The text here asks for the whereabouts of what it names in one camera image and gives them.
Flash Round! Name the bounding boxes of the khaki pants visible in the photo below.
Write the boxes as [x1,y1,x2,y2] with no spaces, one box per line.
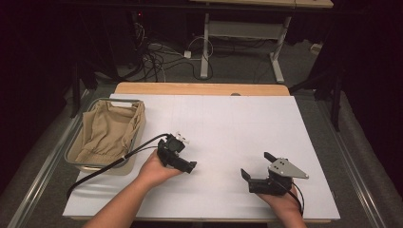
[75,100,145,165]

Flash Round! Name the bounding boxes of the tangle of black floor cables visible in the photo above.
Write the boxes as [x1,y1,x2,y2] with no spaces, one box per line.
[126,18,217,84]

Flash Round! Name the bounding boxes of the black stand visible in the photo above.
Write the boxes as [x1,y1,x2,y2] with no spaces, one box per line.
[289,63,346,133]
[69,60,100,119]

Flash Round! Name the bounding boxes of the beige storage basket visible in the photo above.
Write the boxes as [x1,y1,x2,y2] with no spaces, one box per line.
[64,97,147,176]

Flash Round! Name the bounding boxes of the white table cover sheet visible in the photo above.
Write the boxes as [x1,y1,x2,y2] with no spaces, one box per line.
[62,93,341,221]

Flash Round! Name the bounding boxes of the metal floor rail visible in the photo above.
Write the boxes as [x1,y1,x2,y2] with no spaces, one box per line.
[316,100,388,228]
[7,90,90,228]

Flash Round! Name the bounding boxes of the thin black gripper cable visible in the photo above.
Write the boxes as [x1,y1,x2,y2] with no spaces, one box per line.
[284,180,306,217]

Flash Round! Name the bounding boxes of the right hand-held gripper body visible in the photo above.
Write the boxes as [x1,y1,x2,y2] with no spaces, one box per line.
[247,157,310,197]

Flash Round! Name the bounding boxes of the person's left hand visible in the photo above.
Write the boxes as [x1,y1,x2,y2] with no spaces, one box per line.
[138,148,182,190]

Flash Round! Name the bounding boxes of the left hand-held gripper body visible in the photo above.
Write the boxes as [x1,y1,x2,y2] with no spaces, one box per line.
[156,131,191,169]

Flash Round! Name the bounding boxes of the person's right hand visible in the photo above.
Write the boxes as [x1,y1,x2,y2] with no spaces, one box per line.
[258,186,304,219]

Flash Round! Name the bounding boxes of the desk with white metal legs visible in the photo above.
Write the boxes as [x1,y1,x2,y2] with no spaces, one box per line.
[189,0,336,84]

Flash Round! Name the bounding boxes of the thick black gripper cable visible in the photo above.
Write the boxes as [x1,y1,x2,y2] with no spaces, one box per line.
[66,132,172,199]

